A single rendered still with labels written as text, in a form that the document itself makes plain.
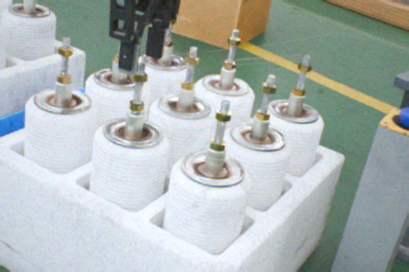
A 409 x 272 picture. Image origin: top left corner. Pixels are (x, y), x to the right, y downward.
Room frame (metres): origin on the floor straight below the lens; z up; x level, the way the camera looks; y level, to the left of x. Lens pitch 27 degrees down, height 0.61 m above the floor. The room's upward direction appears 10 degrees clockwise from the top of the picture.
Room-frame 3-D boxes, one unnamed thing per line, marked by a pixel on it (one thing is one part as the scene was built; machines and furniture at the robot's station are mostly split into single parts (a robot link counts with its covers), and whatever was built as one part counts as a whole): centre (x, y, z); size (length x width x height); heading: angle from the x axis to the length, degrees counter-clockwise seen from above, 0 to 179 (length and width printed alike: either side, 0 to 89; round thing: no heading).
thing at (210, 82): (0.88, -0.02, 0.25); 0.08 x 0.08 x 0.01
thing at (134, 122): (0.67, 0.09, 0.26); 0.02 x 0.02 x 0.03
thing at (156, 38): (0.70, 0.08, 0.36); 0.02 x 0.01 x 0.04; 72
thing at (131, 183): (0.67, 0.09, 0.16); 0.10 x 0.10 x 0.18
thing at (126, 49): (0.62, 0.10, 0.38); 0.03 x 0.01 x 0.05; 162
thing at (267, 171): (0.72, -0.07, 0.16); 0.10 x 0.10 x 0.18
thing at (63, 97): (0.72, 0.19, 0.26); 0.02 x 0.02 x 0.03
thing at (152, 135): (0.67, 0.09, 0.25); 0.08 x 0.08 x 0.01
